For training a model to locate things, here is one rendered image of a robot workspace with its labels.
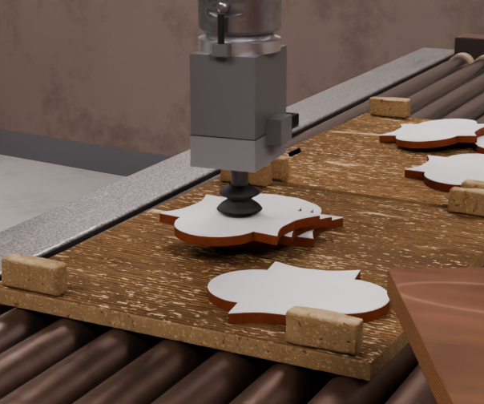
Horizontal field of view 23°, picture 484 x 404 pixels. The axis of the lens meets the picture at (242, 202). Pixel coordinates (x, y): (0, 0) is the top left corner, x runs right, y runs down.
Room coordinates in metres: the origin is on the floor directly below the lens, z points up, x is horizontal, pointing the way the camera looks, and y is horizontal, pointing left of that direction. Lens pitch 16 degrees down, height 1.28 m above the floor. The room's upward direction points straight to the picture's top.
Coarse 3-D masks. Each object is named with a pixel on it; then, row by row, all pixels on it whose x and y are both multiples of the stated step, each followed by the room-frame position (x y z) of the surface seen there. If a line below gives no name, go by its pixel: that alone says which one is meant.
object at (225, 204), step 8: (248, 184) 1.05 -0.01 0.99; (224, 192) 1.04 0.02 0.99; (232, 192) 1.04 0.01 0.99; (240, 192) 1.04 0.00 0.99; (248, 192) 1.04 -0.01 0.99; (256, 192) 1.05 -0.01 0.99; (224, 200) 1.06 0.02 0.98; (232, 200) 1.05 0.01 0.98; (240, 200) 1.04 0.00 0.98; (248, 200) 1.05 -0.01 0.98; (232, 208) 1.04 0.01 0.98; (240, 208) 1.04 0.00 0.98; (248, 208) 1.04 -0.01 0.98
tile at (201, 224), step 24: (168, 216) 1.05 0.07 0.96; (192, 216) 1.04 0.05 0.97; (216, 216) 1.04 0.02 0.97; (240, 216) 1.04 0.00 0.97; (264, 216) 1.04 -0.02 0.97; (288, 216) 1.04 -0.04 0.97; (312, 216) 1.05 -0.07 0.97; (192, 240) 0.99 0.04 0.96; (216, 240) 0.99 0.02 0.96; (240, 240) 0.99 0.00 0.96; (264, 240) 0.99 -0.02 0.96
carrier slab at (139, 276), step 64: (192, 192) 1.24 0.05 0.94; (320, 192) 1.24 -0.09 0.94; (64, 256) 1.02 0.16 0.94; (128, 256) 1.02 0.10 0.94; (192, 256) 1.02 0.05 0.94; (256, 256) 1.02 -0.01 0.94; (320, 256) 1.02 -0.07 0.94; (384, 256) 1.02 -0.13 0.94; (448, 256) 1.02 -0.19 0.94; (128, 320) 0.88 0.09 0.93; (192, 320) 0.86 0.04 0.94; (384, 320) 0.86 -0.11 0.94
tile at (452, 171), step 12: (432, 156) 1.36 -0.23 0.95; (456, 156) 1.36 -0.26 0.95; (468, 156) 1.36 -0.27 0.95; (480, 156) 1.36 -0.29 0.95; (408, 168) 1.30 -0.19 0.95; (420, 168) 1.30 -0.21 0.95; (432, 168) 1.30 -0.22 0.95; (444, 168) 1.30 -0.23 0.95; (456, 168) 1.30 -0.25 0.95; (468, 168) 1.30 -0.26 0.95; (480, 168) 1.30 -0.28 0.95; (432, 180) 1.26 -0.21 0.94; (444, 180) 1.25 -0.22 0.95; (456, 180) 1.25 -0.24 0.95; (480, 180) 1.25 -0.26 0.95
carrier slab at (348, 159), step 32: (352, 128) 1.57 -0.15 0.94; (384, 128) 1.57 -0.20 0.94; (288, 160) 1.38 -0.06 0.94; (320, 160) 1.38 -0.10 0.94; (352, 160) 1.38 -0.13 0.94; (384, 160) 1.38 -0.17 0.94; (416, 160) 1.38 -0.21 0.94; (352, 192) 1.24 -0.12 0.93; (384, 192) 1.24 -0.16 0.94; (416, 192) 1.24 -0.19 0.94; (448, 192) 1.24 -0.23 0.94
